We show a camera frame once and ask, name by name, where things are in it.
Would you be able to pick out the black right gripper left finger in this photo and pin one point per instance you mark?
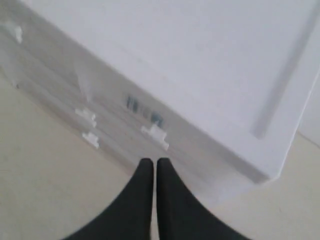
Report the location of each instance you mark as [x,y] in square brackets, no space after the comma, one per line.
[129,216]

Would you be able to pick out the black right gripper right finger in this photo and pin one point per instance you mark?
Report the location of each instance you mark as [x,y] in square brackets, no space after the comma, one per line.
[180,216]

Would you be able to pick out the teal white pill bottle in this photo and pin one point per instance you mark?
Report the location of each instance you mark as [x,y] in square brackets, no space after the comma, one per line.
[135,106]

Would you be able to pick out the bottom wide clear drawer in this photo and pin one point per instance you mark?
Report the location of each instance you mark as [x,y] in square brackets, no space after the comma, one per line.
[73,101]

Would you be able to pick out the white plastic drawer cabinet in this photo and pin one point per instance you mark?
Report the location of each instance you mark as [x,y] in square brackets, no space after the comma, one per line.
[239,71]

